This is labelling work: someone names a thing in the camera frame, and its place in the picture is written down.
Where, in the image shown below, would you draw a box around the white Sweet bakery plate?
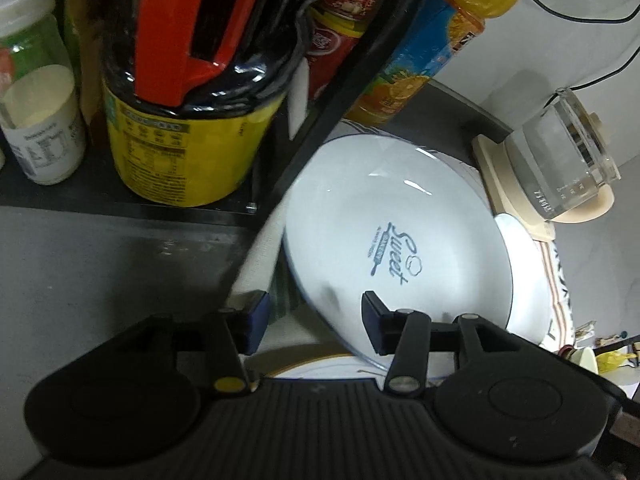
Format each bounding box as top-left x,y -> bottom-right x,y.
283,134 -> 513,370

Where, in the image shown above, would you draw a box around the stacked cream bowls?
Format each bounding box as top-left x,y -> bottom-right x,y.
559,346 -> 599,374

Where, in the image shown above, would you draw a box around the white patterned dish towel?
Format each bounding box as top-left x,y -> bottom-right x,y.
224,196 -> 341,373

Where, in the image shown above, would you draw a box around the white plate underneath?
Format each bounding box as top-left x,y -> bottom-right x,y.
244,344 -> 386,384

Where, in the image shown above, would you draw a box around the small white plate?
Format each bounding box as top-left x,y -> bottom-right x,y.
495,214 -> 560,352

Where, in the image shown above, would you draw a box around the striped patterned table cloth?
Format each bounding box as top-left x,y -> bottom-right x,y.
537,242 -> 576,352

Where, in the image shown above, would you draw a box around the glass kettle with beige lid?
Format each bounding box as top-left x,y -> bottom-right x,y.
472,88 -> 620,242

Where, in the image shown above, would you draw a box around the black shelf rack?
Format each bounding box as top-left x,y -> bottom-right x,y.
1,0 -> 424,224

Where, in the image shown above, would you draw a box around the dark soy sauce jug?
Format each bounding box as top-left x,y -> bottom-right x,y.
103,0 -> 317,207

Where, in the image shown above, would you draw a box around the white capped seasoning bottle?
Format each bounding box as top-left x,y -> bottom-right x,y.
1,0 -> 86,185

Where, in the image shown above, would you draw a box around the orange juice bottle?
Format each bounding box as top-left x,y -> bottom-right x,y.
345,0 -> 518,126

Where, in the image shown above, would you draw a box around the red snack can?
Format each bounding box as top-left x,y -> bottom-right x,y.
305,0 -> 382,101

